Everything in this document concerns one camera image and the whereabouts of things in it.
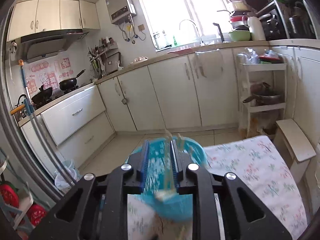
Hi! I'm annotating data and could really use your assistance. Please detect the kettle with yellow handle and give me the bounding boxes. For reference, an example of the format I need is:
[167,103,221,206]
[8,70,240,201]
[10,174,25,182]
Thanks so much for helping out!
[9,94,28,120]

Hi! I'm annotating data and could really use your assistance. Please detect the plate of garlic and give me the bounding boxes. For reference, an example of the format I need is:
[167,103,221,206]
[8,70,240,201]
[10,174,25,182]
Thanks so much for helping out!
[129,56,149,64]

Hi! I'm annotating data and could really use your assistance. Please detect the cream wall cabinet over hood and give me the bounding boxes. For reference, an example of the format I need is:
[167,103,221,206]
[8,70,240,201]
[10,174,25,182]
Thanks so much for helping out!
[7,0,101,42]

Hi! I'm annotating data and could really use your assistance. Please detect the water heater hoses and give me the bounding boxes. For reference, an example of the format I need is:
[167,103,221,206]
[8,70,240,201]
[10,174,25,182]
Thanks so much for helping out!
[121,15,147,43]

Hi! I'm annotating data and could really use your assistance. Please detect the kitchen window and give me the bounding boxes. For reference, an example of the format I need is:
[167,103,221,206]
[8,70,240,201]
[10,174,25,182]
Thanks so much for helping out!
[135,0,241,52]

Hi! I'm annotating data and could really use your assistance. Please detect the chrome gooseneck faucet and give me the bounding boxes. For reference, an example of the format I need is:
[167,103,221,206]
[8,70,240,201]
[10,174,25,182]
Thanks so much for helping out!
[178,19,203,46]

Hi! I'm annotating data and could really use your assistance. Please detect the red printed pad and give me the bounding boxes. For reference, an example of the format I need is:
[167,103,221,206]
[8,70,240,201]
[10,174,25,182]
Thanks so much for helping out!
[0,183,20,210]
[26,203,48,227]

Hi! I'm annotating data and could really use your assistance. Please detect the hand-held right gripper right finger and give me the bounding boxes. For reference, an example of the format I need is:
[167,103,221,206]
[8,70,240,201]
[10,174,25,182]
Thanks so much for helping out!
[170,141,292,240]

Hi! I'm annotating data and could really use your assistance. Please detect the grey pot with handle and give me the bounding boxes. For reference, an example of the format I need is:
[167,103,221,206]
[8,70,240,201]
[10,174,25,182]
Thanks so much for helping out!
[242,82,283,107]

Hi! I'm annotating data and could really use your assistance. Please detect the trash bin with clear bag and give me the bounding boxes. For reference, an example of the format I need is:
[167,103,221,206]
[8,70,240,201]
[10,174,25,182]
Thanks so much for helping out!
[53,158,82,193]

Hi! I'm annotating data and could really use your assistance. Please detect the cream base cabinet run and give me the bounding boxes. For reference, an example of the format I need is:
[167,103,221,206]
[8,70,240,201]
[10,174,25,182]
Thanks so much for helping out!
[96,47,241,132]

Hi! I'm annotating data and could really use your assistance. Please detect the white floral tablecloth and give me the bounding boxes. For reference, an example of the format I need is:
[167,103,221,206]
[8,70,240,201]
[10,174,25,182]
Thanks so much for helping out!
[127,135,308,240]

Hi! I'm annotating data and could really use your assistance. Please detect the green bowl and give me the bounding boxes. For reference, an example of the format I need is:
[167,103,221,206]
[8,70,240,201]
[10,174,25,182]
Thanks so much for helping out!
[228,31,251,42]

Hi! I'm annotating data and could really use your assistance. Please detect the white thermos jug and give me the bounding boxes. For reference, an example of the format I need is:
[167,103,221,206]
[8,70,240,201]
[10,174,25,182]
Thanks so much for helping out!
[242,15,266,41]

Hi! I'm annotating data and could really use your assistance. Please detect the stack of pots and bowls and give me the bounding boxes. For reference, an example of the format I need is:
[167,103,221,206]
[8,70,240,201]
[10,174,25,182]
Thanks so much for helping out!
[217,0,251,32]

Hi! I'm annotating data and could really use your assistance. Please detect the black faucet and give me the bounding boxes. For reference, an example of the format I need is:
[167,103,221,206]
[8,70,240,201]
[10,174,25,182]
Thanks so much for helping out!
[213,22,226,43]

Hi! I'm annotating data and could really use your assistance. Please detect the red and black food pack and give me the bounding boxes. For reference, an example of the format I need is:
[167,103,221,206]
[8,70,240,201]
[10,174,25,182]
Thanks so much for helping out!
[259,50,285,64]

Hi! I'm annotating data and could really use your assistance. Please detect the white storage trolley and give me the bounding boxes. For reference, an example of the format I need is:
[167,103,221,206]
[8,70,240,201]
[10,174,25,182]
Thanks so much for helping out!
[236,52,288,138]

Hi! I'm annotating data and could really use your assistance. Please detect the white panelled base cabinet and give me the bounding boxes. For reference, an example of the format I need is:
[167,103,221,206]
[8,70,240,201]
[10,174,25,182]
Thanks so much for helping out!
[269,45,320,144]

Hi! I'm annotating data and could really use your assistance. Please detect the silver water heater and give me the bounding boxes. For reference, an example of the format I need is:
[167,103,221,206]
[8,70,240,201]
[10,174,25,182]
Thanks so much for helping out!
[105,0,137,26]

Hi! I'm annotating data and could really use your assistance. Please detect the wall utensil rack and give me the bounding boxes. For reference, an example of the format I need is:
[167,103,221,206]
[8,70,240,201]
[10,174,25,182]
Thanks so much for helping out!
[87,37,122,80]

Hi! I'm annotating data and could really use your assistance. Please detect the black wok with lid handle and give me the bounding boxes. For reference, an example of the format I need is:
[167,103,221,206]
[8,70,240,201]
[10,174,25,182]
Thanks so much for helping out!
[31,85,54,106]

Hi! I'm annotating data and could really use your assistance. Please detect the white drawer cabinet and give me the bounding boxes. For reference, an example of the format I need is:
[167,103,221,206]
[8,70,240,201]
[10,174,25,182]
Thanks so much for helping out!
[21,84,116,167]

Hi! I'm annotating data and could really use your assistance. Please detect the clear hanging plastic bag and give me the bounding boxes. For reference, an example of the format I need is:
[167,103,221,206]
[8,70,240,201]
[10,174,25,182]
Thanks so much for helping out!
[195,50,224,79]

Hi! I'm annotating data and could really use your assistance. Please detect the windowsill wire rack with bottles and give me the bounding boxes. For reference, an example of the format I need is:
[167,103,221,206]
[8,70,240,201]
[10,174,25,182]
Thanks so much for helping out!
[152,31,173,49]

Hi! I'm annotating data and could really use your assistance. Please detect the pale wooden chopstick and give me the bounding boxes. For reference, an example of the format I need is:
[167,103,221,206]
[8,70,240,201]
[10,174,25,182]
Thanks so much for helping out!
[176,133,187,156]

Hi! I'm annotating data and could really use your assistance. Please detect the black wok with long handle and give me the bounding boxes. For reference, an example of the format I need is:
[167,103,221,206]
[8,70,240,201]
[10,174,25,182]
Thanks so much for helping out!
[58,69,86,92]

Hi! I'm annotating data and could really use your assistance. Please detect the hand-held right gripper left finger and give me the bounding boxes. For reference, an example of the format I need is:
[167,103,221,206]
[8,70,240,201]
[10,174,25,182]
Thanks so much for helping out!
[29,140,150,240]

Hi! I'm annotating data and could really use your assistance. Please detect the white floor rack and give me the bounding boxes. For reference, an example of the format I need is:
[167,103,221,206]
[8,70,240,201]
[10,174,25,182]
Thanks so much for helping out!
[0,155,35,231]

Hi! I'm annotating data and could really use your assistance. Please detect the white wooden stool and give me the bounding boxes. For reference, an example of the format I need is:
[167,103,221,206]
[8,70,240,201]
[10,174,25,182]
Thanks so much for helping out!
[274,119,317,186]

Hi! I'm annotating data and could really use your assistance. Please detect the grey range hood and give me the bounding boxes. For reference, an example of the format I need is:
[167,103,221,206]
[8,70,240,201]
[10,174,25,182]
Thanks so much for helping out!
[21,29,90,63]

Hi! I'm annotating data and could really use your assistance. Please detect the red printed wall sticker sheet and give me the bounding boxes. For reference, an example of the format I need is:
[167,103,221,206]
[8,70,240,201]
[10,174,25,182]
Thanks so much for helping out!
[25,56,73,97]

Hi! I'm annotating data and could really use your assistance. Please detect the dark door frame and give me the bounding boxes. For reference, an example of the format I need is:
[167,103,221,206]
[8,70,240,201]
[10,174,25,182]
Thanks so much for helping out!
[0,0,64,240]

